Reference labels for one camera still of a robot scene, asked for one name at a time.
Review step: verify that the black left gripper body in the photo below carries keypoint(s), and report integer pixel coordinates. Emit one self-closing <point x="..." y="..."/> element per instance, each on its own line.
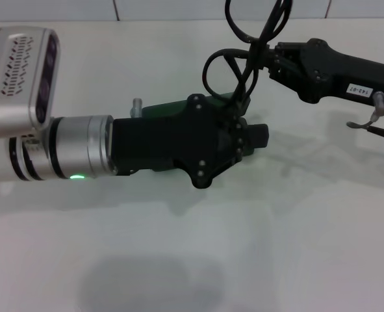
<point x="162" y="143"/>

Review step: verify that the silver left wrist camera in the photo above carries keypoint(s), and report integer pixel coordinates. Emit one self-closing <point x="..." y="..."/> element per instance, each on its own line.
<point x="16" y="81"/>

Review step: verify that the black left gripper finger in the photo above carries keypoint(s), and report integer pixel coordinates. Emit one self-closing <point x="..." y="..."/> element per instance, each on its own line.
<point x="256" y="141"/>

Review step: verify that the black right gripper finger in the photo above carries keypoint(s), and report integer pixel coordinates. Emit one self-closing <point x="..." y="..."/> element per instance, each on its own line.
<point x="286" y="79"/>
<point x="258" y="130"/>
<point x="292" y="48"/>

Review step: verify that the green glasses case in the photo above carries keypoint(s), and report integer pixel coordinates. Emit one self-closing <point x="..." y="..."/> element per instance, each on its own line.
<point x="165" y="109"/>

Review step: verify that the black round-lens glasses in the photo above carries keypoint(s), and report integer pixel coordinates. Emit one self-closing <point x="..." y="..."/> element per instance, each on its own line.
<point x="258" y="44"/>

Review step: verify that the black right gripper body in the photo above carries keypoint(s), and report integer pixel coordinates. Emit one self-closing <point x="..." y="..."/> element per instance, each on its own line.
<point x="334" y="74"/>

